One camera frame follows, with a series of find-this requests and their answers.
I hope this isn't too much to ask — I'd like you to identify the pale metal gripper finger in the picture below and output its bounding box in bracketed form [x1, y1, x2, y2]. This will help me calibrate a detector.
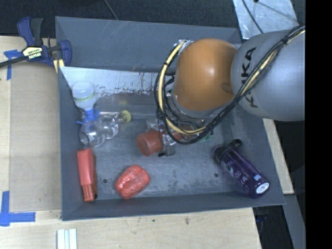
[146, 119, 167, 134]
[157, 135, 177, 157]

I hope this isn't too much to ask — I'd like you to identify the red-brown cup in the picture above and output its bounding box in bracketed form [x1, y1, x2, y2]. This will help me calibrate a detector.
[136, 129, 164, 157]

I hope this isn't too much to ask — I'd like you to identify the grey metal bin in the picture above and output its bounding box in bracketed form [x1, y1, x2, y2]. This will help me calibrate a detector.
[54, 16, 286, 222]

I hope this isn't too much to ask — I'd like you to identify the clear plastic bottle yellow cap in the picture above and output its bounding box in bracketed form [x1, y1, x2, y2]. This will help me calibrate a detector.
[78, 109, 132, 148]

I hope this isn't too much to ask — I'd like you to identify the purple water bottle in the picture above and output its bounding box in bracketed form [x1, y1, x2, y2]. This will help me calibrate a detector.
[213, 139, 271, 199]

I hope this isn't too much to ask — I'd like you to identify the white spray bottle blue trigger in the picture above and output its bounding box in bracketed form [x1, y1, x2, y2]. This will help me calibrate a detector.
[72, 80, 101, 126]

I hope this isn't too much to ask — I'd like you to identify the red flat block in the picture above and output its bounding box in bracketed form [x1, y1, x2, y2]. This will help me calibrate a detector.
[76, 148, 99, 203]

